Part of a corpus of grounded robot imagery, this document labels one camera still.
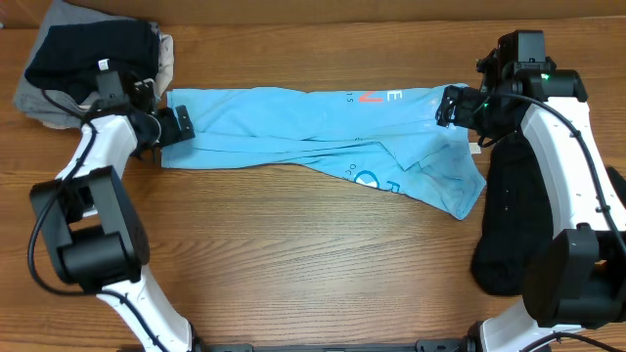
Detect light blue printed t-shirt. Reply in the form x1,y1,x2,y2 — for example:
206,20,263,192
161,86,486,220

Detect black garment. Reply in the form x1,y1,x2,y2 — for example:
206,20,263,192
470,133,553,296

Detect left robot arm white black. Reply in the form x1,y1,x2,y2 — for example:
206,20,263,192
27,70,204,351

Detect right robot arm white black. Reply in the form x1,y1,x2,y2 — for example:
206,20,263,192
416,30,625,351

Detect folded grey garment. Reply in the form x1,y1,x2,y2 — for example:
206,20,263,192
13,0,123,129

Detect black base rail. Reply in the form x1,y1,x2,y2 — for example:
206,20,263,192
192,337,482,352

